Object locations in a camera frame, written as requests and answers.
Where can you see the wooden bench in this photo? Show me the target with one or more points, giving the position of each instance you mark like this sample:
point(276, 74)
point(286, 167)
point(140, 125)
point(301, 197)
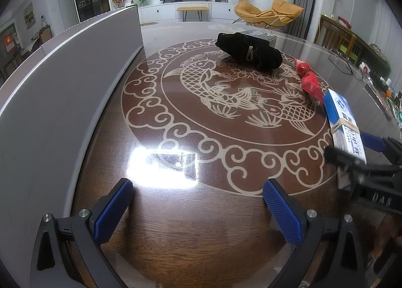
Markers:
point(192, 9)

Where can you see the black rolled cloth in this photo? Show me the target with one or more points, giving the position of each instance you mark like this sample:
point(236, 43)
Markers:
point(245, 52)

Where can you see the red poster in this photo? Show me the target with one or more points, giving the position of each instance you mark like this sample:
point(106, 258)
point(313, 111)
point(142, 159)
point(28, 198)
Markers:
point(9, 42)

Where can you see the wooden chair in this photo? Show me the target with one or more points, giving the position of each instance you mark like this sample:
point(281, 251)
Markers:
point(334, 38)

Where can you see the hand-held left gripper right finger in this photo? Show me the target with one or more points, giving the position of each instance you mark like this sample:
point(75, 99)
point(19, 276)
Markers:
point(282, 215)

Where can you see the blue and white box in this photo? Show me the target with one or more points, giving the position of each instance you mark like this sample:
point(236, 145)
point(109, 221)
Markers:
point(342, 112)

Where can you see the grey board panel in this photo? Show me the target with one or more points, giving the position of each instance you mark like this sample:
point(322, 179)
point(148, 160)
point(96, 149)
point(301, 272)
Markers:
point(62, 86)

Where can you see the white television cabinet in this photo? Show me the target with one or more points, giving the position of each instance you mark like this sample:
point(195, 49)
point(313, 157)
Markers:
point(163, 13)

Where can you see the framed wall painting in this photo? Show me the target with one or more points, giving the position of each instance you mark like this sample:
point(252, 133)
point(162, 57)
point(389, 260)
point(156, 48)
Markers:
point(29, 16)

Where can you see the wooden desktop with fish pattern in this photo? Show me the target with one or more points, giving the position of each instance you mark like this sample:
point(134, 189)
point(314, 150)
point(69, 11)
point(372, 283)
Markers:
point(188, 237)

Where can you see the red twisted snack packet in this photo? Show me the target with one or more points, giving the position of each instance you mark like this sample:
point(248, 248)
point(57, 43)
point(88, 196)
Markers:
point(311, 85)

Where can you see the orange lounge chair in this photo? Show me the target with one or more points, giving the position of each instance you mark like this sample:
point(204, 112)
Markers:
point(251, 13)

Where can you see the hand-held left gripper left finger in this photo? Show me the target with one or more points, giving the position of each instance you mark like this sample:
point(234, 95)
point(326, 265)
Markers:
point(111, 212)

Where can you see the cluster of small bottles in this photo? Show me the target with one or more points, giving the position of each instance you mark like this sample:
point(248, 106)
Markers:
point(389, 93)

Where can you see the black rectangular box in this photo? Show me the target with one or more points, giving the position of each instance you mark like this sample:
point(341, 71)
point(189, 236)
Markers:
point(263, 38)

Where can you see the dark wooden sideboard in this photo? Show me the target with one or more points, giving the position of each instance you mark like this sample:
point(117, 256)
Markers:
point(375, 55)

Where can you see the eyeglasses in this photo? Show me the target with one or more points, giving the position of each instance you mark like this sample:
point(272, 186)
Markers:
point(342, 63)

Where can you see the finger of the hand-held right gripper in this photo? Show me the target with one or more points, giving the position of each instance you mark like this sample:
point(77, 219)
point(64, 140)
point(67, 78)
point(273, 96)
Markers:
point(339, 154)
point(373, 142)

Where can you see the white door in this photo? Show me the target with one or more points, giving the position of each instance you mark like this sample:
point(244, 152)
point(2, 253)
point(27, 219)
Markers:
point(66, 5)

